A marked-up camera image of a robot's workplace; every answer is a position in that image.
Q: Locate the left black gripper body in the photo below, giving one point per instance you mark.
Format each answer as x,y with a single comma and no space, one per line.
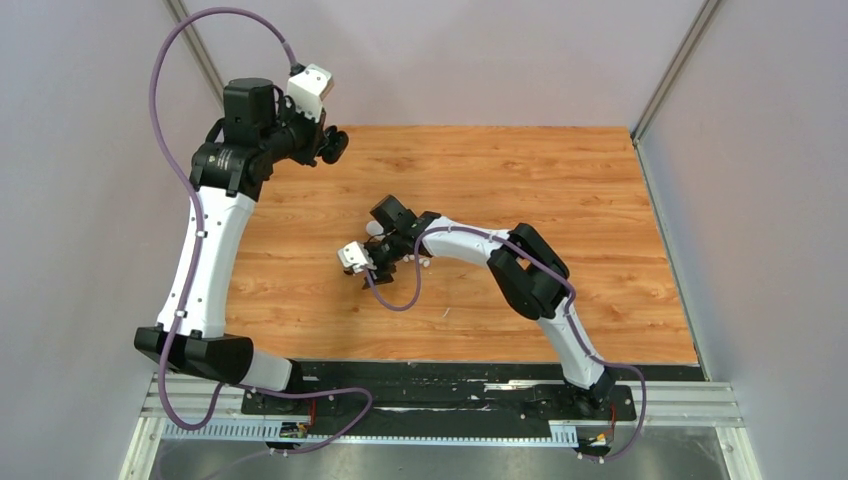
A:
298,138

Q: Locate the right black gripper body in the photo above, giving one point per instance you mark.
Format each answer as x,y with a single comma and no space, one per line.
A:
385,254

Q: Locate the black charging case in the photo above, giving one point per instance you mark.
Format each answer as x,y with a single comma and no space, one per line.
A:
334,145

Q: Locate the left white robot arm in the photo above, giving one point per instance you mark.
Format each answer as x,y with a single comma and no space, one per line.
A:
262,124

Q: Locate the white charging case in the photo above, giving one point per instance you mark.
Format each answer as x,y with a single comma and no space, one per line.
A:
374,228

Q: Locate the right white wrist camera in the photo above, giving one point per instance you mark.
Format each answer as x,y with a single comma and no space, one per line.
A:
355,258

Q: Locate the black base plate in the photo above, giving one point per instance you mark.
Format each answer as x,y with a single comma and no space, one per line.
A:
441,399

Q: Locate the aluminium frame rail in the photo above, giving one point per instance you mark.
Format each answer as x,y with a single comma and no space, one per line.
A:
659,404

